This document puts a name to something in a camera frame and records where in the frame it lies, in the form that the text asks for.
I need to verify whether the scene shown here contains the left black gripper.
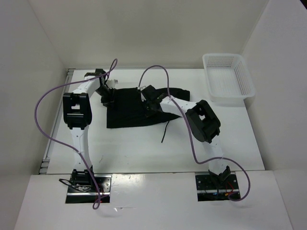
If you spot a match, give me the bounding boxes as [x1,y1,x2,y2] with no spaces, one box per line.
[94,86,117,111]

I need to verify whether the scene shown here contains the black shorts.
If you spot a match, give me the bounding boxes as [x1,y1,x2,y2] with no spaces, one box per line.
[106,88,179,129]

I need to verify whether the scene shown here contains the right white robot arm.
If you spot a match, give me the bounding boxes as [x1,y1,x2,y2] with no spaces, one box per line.
[137,85,230,188]

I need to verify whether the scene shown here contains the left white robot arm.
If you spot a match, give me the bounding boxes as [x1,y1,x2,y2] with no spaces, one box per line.
[63,69,117,192]

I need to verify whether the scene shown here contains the white plastic basket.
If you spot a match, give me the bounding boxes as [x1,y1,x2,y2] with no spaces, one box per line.
[202,53,256,104]

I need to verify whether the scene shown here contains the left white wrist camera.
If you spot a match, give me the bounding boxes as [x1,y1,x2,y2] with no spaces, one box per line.
[106,79,118,89]

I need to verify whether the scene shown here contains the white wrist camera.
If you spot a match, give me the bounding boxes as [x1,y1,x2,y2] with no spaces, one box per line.
[106,79,118,89]
[137,86,147,102]

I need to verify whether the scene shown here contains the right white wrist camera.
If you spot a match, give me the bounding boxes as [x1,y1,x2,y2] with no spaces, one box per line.
[137,86,147,102]

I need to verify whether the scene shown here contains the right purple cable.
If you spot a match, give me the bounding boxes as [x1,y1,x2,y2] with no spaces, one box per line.
[138,65,251,202]

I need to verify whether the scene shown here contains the purple cable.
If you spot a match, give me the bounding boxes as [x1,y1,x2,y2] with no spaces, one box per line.
[34,58,118,210]
[138,65,251,202]

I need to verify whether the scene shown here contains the aluminium table edge rail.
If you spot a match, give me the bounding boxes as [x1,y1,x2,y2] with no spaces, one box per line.
[34,68,75,175]

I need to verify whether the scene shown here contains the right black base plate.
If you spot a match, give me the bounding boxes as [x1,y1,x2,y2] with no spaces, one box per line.
[195,172,241,202]

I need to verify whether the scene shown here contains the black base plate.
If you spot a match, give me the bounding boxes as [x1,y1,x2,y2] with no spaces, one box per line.
[61,174,112,204]
[195,172,241,202]

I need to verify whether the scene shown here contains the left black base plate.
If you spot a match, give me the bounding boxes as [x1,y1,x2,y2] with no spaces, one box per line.
[61,174,112,204]

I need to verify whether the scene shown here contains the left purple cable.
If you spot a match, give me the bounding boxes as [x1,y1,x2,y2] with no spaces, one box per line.
[34,58,118,210]

